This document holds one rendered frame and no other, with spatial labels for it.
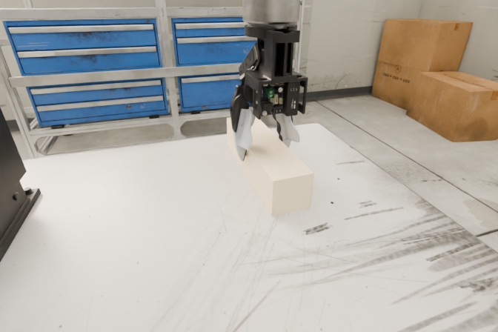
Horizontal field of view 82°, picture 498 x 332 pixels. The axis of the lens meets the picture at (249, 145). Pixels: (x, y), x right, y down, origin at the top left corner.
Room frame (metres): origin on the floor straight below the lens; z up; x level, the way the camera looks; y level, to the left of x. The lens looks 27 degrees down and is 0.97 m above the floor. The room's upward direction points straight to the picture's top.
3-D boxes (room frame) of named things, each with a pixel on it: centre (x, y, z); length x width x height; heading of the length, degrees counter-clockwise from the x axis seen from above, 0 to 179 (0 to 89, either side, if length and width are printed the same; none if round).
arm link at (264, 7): (0.42, -0.03, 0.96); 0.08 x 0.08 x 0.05
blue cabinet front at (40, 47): (1.63, 0.86, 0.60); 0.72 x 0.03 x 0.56; 107
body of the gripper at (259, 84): (0.41, -0.03, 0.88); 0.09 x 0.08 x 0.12; 19
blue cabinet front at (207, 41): (1.87, 0.09, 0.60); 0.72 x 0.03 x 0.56; 107
